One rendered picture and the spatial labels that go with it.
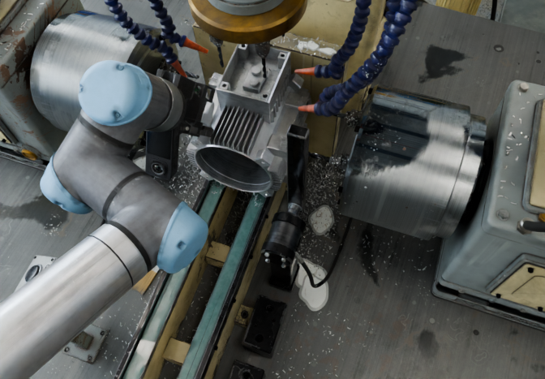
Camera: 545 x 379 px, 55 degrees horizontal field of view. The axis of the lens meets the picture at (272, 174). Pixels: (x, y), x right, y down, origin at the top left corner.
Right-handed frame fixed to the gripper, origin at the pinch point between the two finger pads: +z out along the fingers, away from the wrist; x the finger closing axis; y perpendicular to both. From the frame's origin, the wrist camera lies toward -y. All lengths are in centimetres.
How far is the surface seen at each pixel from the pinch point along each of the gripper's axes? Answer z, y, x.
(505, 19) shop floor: 177, 87, -70
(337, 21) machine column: 13.1, 27.5, -16.4
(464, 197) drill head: -2.0, 1.3, -46.0
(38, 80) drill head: -1.9, 0.7, 32.8
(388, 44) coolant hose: -22.3, 17.3, -28.7
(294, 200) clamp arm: 1.6, -7.3, -19.4
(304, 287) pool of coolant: 18.5, -25.9, -24.2
